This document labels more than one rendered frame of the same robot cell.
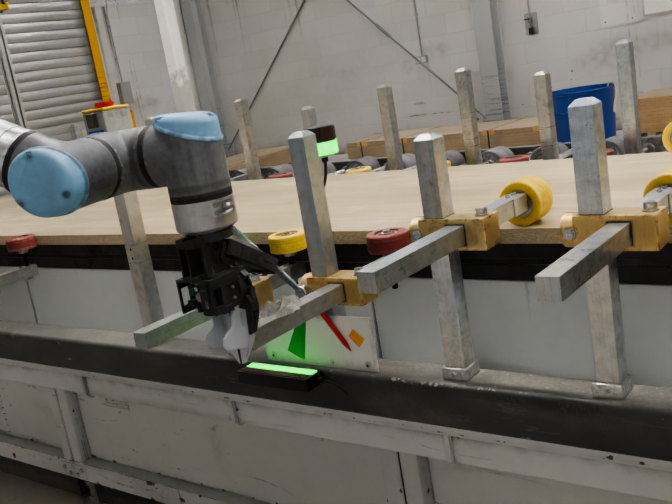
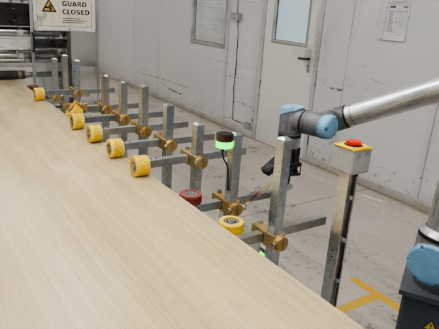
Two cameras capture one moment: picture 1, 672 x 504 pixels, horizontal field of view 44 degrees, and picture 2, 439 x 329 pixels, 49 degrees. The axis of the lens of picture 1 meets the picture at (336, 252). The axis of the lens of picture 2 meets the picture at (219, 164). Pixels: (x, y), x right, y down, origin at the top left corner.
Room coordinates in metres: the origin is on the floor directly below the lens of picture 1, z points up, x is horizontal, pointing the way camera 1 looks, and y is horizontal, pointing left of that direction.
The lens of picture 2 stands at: (2.99, 0.42, 1.54)
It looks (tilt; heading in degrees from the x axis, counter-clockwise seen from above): 18 degrees down; 196
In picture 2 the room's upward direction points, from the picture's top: 4 degrees clockwise
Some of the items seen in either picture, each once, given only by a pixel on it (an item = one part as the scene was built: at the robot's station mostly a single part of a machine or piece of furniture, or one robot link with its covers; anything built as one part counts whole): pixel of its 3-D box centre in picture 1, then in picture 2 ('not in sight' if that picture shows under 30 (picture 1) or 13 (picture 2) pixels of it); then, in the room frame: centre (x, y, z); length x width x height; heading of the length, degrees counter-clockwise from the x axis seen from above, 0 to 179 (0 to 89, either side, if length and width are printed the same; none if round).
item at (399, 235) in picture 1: (390, 259); (189, 206); (1.52, -0.10, 0.85); 0.08 x 0.08 x 0.11
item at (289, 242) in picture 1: (291, 258); (230, 235); (1.67, 0.09, 0.85); 0.08 x 0.08 x 0.11
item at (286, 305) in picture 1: (282, 302); (259, 188); (1.27, 0.10, 0.87); 0.09 x 0.07 x 0.02; 141
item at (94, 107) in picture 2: not in sight; (116, 106); (0.55, -0.92, 0.95); 0.36 x 0.03 x 0.03; 141
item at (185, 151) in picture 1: (191, 155); (291, 120); (1.18, 0.18, 1.14); 0.10 x 0.09 x 0.12; 69
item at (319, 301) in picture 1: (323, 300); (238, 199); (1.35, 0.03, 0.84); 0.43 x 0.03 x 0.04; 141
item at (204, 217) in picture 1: (207, 214); (288, 141); (1.17, 0.17, 1.05); 0.10 x 0.09 x 0.05; 51
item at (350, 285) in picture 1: (338, 286); (226, 203); (1.41, 0.01, 0.85); 0.13 x 0.06 x 0.05; 51
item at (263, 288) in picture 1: (238, 292); (269, 235); (1.57, 0.20, 0.83); 0.13 x 0.06 x 0.05; 51
